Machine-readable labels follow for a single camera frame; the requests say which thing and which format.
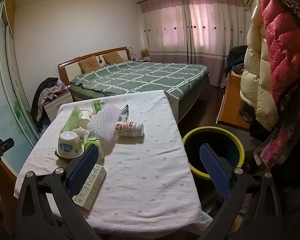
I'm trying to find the green tea carton box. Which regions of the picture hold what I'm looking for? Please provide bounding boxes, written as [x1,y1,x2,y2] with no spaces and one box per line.
[72,164,107,211]

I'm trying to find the white pudding cup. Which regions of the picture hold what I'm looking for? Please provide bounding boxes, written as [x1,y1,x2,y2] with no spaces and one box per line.
[57,131,83,159]

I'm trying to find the green plastic bag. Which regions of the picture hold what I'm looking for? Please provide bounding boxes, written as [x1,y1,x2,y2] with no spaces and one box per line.
[60,106,83,133]

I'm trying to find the white paper towel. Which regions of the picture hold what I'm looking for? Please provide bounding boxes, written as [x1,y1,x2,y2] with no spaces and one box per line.
[87,104,121,141]

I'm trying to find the white pill bottle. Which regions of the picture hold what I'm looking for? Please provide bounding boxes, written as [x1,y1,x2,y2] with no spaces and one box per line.
[116,121,144,138]

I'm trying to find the clear green label jar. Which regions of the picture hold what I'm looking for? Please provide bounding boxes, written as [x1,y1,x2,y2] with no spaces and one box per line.
[83,129,104,161]

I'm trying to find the white paper cup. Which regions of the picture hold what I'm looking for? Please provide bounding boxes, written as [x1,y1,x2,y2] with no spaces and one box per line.
[72,110,93,139]

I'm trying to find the yellow rimmed trash bin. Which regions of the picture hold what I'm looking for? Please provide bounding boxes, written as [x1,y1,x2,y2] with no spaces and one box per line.
[181,126,246,181]

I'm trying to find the sliding wardrobe door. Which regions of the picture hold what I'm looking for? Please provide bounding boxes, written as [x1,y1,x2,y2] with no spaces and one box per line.
[0,2,39,175]

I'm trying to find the pink floral bag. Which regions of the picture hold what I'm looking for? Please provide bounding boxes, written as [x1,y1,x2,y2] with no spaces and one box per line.
[254,121,300,168]

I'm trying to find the white nightstand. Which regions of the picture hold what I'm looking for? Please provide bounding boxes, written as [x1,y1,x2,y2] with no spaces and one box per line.
[44,91,73,122]

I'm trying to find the wooden desk cabinet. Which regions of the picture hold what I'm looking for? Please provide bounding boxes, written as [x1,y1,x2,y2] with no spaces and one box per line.
[216,74,249,132]

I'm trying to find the white dotted table cloth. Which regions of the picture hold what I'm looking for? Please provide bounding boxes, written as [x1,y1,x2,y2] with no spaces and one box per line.
[14,89,214,239]

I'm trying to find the wooden headboard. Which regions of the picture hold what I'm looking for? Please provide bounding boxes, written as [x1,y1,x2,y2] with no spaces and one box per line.
[58,47,132,85]

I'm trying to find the cream puffer jacket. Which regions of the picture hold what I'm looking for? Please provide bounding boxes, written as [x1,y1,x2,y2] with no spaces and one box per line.
[240,0,278,131]

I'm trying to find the brown left pillow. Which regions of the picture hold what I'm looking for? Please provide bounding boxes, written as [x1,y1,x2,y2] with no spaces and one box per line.
[78,56,101,74]

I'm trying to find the brown pillow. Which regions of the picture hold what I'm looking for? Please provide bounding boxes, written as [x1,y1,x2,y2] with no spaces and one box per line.
[78,56,101,74]
[103,50,125,64]

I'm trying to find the green checked bed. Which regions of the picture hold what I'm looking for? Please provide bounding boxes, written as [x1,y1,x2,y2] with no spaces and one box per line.
[70,61,209,122]

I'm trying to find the brown right pillow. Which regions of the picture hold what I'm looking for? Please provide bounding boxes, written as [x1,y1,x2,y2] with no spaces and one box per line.
[103,50,125,64]

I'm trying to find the dark clothes pile on desk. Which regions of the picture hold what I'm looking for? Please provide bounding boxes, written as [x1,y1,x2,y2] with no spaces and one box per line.
[224,45,248,75]

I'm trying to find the far bedside box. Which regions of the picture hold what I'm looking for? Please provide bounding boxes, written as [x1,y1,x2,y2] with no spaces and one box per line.
[141,48,149,59]

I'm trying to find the pink white curtains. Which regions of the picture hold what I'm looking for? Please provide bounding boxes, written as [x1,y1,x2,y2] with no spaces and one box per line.
[140,0,251,87]

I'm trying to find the red dotted puffer jacket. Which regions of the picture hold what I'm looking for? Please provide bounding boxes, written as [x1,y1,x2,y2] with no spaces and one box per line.
[260,0,300,103]

